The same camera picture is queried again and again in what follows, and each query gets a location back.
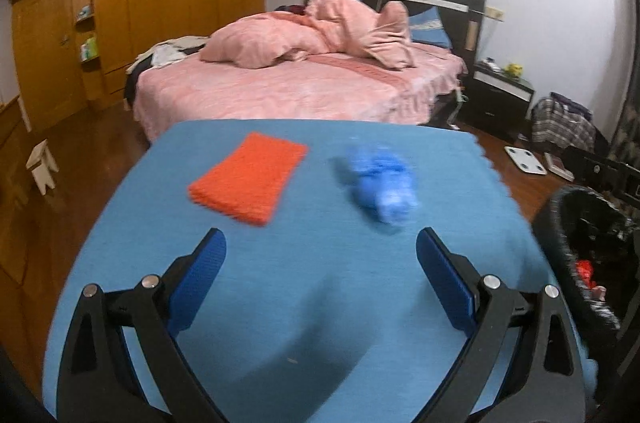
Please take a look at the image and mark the pink duvet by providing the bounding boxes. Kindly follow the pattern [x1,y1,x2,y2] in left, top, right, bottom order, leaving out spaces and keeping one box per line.
[200,0,417,70]

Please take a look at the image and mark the bed with pink sheet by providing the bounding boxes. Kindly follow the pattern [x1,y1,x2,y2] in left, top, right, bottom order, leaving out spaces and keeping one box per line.
[131,50,470,141]

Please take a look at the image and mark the small white stool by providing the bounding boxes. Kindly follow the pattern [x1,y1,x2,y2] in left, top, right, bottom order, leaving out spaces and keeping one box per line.
[26,140,59,195]

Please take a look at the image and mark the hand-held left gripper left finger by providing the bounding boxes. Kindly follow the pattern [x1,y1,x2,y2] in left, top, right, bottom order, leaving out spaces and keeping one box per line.
[56,227,228,423]

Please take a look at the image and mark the pile of clothes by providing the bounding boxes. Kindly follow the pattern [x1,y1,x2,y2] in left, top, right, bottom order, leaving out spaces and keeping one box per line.
[125,36,211,72]

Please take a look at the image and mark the red knitted cloth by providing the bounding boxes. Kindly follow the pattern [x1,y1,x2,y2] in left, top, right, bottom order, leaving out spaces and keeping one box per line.
[575,259,599,292]

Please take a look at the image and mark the white bathroom scale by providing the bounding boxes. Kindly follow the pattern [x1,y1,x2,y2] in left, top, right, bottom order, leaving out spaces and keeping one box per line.
[504,146,549,176]

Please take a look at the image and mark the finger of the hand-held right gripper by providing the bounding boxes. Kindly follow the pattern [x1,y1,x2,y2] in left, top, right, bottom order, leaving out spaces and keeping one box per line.
[570,147,640,210]

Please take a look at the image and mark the bin with black bag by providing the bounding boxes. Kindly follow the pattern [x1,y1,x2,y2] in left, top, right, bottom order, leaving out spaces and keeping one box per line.
[532,184,640,356]

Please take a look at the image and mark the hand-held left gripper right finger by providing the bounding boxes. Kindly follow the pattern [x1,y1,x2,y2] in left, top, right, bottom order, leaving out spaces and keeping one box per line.
[415,227,587,423]

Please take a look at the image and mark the dark wooden headboard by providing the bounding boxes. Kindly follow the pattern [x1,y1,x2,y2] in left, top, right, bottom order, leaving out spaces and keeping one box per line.
[306,0,487,65]

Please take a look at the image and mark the black nightstand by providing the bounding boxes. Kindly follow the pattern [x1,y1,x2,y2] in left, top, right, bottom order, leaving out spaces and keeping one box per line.
[457,62,536,140]

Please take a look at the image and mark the plaid bag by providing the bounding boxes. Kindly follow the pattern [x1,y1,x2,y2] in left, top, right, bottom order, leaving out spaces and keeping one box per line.
[531,92,597,155]

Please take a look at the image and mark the blue pillow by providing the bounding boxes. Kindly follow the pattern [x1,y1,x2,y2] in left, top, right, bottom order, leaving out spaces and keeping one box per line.
[407,7,454,49]

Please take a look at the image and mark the blue table cloth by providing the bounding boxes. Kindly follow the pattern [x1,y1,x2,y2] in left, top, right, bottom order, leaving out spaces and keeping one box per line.
[42,118,597,423]

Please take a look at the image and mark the orange knitted cloth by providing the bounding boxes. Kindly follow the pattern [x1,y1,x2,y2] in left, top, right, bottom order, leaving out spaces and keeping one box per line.
[187,132,309,228]

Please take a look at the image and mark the blue glove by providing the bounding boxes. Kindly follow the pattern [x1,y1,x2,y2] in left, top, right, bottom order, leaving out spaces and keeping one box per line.
[330,143,422,235]

